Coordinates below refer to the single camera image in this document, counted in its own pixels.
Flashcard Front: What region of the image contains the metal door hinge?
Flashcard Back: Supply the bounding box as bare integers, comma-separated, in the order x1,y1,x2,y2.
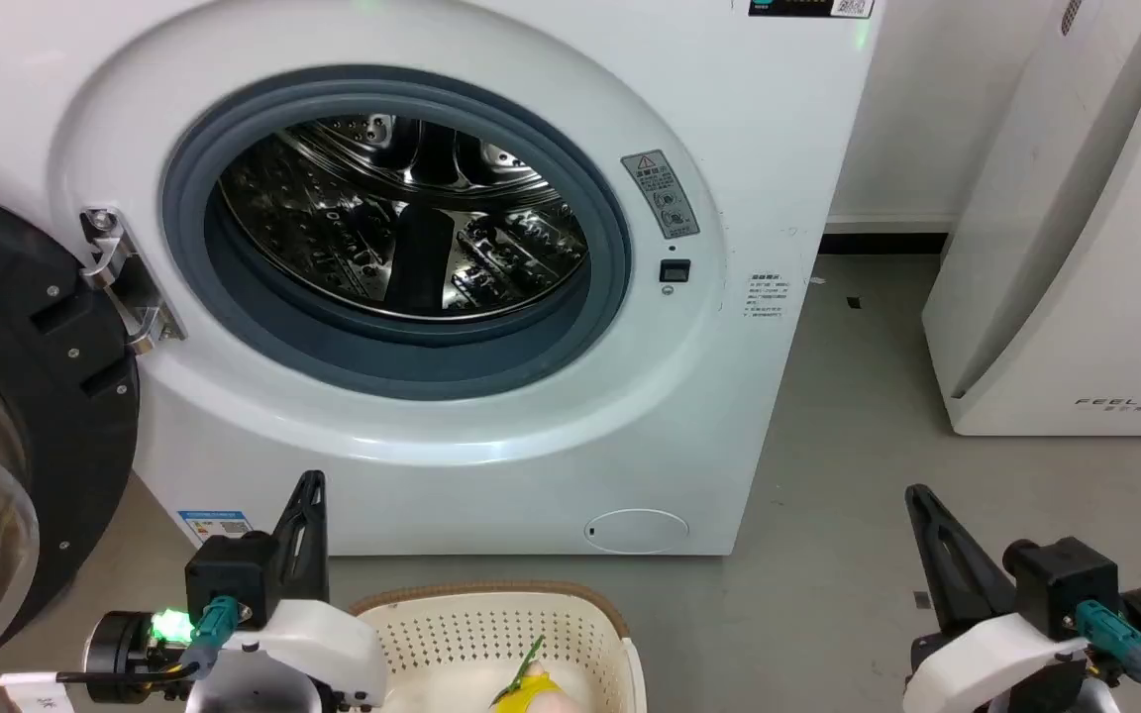
80,207,185,356

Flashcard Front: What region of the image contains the grey rubber door gasket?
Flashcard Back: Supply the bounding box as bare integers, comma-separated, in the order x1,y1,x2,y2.
160,65,633,402

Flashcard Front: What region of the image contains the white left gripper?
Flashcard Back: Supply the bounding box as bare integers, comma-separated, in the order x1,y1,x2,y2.
83,470,388,713

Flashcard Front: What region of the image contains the white front-load washing machine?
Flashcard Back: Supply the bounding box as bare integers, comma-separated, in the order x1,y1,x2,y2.
0,0,877,558

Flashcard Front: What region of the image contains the cloth item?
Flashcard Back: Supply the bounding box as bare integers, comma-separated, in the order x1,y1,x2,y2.
489,637,593,713

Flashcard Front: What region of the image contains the grey warning label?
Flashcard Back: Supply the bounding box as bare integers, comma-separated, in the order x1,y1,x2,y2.
620,150,701,240

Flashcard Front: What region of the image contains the teal-plug camera cable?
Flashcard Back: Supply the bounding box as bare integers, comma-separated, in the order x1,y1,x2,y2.
0,594,241,700
1075,598,1141,713

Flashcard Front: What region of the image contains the black washing machine door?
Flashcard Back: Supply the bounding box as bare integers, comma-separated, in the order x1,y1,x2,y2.
0,180,142,684

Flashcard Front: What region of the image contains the white air purifier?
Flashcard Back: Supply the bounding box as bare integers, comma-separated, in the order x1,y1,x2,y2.
921,0,1141,438

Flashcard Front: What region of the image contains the black baseboard strip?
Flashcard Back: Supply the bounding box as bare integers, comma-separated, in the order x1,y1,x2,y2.
817,233,950,256

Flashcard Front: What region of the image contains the small text sticker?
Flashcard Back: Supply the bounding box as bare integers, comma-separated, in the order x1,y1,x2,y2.
746,273,787,321

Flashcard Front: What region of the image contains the stainless steel washing machine drum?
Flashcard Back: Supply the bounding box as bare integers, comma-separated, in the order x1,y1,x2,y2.
218,114,589,322

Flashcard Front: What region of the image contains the teal-plug left camera cable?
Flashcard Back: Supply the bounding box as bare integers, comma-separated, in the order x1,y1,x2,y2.
0,594,241,700

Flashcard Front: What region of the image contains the blue energy label sticker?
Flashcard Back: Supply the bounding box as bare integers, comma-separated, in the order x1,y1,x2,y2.
177,509,255,548

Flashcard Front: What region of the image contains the white cable tag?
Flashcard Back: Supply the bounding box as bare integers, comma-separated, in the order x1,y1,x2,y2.
0,671,71,713

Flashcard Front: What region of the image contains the cream perforated laundry basket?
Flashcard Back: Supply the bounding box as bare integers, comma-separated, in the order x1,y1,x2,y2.
350,581,648,713

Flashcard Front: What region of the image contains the teal-plug right camera cable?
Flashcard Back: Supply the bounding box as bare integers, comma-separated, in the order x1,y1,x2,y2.
1075,598,1141,713

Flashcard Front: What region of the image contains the oval filter cover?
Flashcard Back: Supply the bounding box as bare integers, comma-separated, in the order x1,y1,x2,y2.
584,508,690,555

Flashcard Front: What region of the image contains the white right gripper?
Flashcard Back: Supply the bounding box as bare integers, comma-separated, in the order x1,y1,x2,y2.
901,484,1141,713

